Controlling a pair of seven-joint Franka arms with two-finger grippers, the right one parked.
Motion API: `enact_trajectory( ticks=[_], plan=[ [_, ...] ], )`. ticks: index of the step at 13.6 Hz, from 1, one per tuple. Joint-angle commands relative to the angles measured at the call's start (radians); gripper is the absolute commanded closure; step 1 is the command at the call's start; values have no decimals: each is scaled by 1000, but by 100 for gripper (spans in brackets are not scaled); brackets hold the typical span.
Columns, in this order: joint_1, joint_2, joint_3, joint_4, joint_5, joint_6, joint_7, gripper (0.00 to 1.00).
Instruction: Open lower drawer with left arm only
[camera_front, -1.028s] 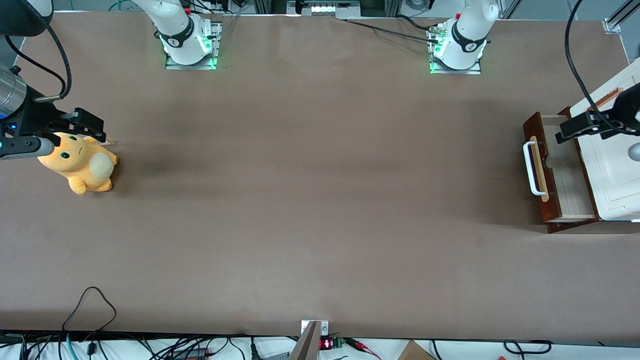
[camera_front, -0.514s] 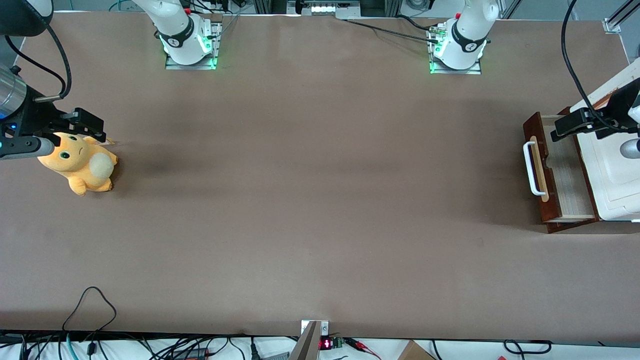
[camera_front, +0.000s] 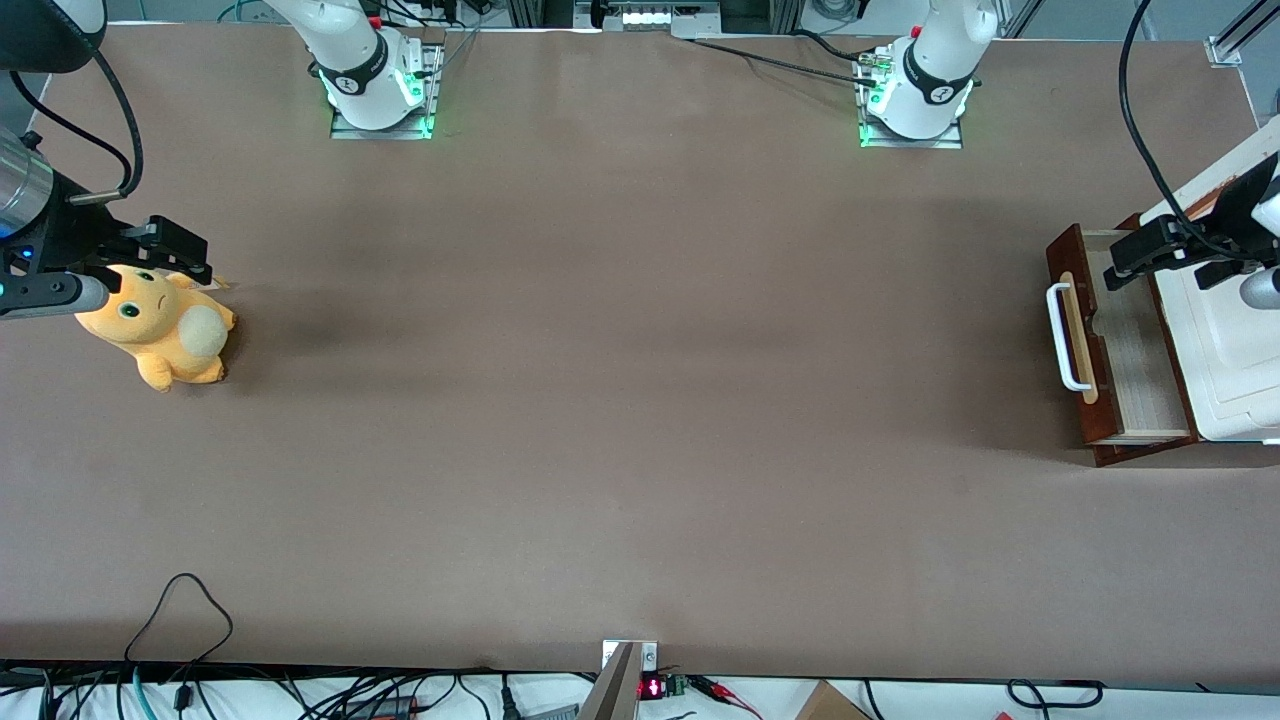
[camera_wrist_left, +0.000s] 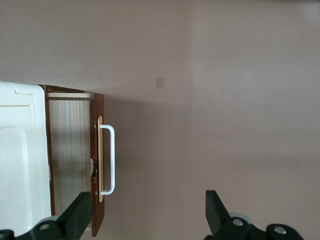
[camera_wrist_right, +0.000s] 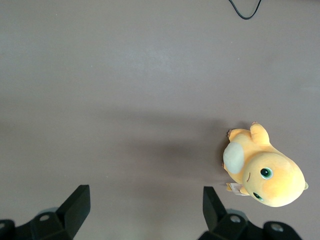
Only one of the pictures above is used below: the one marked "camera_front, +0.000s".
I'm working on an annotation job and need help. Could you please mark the red clip wires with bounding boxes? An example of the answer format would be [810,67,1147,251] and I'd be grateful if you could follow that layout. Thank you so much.
[690,675,766,719]

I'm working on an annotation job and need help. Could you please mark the light wooden handle backplate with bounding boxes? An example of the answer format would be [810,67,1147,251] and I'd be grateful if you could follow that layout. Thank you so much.
[1060,270,1100,405]

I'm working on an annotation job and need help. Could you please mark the black flat loop cable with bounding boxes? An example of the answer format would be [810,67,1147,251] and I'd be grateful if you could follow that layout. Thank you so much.
[1005,678,1106,713]

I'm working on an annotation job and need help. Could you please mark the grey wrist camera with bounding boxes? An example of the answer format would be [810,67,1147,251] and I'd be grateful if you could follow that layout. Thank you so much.
[1195,258,1280,313]
[0,272,111,321]

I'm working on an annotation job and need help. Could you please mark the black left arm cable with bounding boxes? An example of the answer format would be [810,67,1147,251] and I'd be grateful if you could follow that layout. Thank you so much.
[1118,0,1226,256]

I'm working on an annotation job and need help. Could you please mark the white cabinet top box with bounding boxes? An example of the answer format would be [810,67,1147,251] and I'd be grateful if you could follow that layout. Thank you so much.
[1140,118,1280,443]

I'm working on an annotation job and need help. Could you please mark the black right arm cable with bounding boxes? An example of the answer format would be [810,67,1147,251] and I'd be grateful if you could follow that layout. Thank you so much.
[8,45,146,206]

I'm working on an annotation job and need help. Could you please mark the grey wedge post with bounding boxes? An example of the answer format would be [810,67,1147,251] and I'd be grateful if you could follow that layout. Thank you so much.
[578,643,638,720]

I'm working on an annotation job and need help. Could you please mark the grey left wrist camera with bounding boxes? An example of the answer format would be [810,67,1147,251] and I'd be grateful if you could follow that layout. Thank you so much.
[1195,258,1280,313]

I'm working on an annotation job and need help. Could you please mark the black looped cable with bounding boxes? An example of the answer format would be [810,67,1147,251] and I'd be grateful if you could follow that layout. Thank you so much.
[123,572,235,669]

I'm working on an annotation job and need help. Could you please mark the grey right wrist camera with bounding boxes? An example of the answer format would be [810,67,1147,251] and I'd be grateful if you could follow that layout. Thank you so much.
[0,272,111,321]

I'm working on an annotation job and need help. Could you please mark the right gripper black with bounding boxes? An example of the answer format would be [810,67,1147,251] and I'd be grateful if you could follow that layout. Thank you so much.
[0,172,215,289]

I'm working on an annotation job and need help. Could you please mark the small metal edge bracket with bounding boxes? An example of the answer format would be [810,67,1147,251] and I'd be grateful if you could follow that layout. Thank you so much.
[600,640,661,681]

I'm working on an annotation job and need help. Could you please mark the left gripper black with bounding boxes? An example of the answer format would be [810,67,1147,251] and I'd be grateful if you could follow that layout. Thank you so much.
[1103,152,1280,292]

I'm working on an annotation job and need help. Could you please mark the orange plush toy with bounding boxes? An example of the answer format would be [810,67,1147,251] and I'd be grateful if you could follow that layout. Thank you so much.
[75,262,238,393]

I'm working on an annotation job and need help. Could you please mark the white drawer handle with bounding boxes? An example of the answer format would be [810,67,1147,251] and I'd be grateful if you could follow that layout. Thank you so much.
[1046,283,1096,392]

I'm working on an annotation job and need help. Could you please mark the white power strip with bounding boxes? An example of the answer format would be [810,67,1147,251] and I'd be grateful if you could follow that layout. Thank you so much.
[598,0,723,33]

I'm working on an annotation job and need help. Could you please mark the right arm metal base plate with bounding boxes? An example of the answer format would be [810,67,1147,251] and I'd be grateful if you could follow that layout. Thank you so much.
[330,40,446,141]

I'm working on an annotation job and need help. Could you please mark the brown cardboard piece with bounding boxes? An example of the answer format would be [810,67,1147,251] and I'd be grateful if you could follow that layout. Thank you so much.
[795,680,873,720]

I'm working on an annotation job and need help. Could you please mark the long black table cable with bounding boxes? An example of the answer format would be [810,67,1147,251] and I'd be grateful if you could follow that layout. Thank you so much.
[685,35,886,91]

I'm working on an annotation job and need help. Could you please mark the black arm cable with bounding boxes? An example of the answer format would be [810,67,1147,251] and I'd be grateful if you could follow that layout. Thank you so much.
[1118,0,1226,256]
[8,45,146,206]

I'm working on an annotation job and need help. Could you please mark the aluminium profile bracket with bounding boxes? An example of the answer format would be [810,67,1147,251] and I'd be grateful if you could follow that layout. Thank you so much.
[1205,0,1280,69]

